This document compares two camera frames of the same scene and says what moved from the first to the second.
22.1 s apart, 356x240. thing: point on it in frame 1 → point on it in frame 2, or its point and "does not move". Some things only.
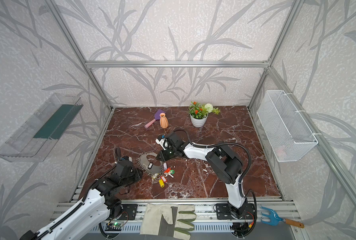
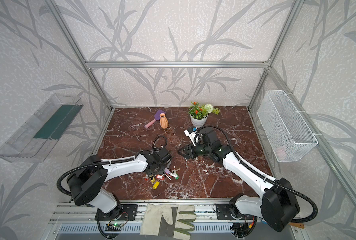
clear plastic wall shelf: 34,138 does not move
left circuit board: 115,226 does not move
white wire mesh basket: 289,138 does not move
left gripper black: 135,174 → 155,170
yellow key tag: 161,183 → 155,185
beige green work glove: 168,222 does not move
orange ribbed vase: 163,121 does not move
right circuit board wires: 245,228 does not move
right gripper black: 165,153 → 191,151
